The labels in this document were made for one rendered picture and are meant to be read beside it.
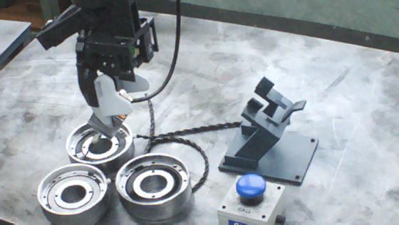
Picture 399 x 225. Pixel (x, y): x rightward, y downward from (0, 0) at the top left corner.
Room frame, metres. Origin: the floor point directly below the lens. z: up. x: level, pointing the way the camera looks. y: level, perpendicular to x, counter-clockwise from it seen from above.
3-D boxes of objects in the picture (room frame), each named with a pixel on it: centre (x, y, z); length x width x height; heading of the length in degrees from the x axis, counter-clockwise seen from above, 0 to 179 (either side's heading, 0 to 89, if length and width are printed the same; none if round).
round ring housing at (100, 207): (0.72, 0.20, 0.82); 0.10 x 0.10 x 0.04
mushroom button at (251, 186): (0.65, -0.05, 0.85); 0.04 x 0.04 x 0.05
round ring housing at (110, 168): (0.82, 0.16, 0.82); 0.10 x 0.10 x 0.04
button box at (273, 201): (0.65, -0.06, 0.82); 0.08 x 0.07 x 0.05; 61
